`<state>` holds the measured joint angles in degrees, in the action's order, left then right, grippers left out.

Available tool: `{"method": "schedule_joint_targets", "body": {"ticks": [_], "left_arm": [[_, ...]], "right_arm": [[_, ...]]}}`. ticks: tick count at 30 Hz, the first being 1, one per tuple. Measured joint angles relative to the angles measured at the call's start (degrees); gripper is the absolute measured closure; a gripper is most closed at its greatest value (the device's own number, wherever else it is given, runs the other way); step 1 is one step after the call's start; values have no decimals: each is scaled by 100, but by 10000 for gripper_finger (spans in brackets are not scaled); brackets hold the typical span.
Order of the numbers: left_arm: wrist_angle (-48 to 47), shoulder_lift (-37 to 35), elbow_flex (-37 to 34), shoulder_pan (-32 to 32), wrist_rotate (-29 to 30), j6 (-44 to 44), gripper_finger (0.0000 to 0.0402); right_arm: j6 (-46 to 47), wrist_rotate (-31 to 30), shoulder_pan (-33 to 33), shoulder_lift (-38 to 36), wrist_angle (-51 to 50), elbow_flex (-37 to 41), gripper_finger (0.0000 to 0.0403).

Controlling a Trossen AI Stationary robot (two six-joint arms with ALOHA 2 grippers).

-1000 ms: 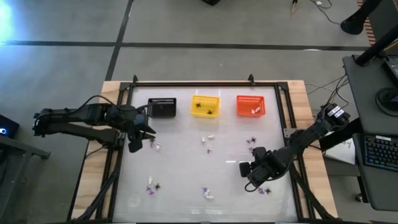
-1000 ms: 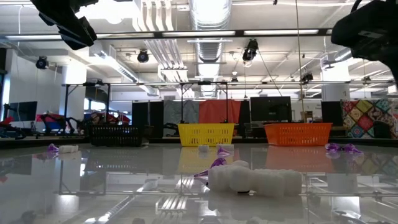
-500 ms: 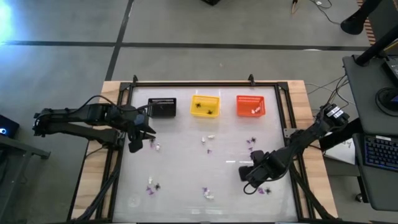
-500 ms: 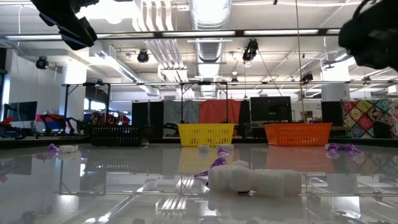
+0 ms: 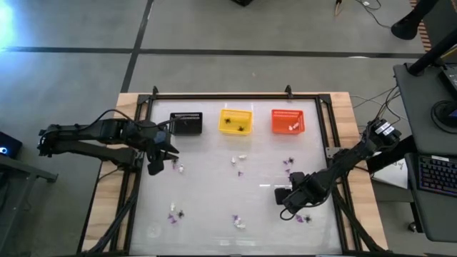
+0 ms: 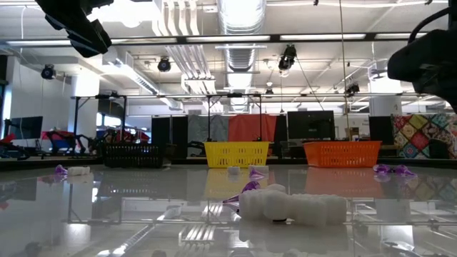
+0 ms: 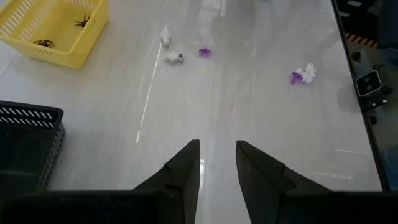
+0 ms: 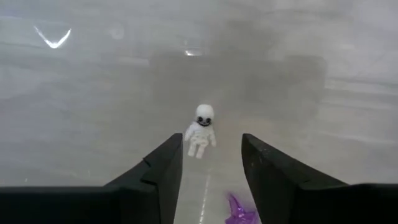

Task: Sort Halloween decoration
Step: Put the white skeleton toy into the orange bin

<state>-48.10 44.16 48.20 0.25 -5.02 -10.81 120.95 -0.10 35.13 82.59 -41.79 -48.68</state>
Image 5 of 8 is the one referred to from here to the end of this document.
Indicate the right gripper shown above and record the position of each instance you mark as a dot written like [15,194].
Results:
[307,192]

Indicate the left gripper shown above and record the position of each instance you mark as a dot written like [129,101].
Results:
[151,139]

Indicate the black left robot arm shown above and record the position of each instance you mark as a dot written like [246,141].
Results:
[89,130]

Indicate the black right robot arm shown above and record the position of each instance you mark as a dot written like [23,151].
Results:
[350,160]

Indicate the black plastic basket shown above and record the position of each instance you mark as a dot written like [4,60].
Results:
[194,126]

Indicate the yellow plastic basket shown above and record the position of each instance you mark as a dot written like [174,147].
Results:
[235,116]

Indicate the orange plastic basket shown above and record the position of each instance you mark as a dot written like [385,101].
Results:
[282,121]

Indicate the white paper sheet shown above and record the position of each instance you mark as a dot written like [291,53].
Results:
[392,175]

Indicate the black desk leg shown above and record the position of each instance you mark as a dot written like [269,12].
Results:
[389,158]

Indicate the black desk caster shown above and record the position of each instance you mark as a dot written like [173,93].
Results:
[413,227]

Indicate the black backlit keyboard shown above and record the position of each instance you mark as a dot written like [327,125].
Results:
[437,175]

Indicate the dark grey desk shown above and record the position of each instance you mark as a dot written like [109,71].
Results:
[417,107]

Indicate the grey side table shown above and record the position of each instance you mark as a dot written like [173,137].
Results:
[21,200]

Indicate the round black monitor base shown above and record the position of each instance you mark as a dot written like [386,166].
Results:
[444,114]

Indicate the black box with blue light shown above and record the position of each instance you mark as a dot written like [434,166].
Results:
[9,144]

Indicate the black diagonal stand pole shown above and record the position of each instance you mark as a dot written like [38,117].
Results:
[428,57]

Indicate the black laptop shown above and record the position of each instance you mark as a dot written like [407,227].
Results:
[450,78]

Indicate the person's foot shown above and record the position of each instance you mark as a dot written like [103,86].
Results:
[407,26]

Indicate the red striped mat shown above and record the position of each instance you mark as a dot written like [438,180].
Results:
[425,37]

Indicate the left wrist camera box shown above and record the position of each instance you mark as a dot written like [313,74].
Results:
[156,167]

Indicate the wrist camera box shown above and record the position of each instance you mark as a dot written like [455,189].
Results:
[156,167]
[282,196]

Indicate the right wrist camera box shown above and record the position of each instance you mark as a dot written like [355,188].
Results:
[282,196]

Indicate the grey metal bracket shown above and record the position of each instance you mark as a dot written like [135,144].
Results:
[330,152]

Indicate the black frame clamp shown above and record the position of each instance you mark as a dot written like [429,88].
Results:
[288,91]
[155,91]

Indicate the black metal table frame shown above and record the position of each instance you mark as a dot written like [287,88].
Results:
[232,96]

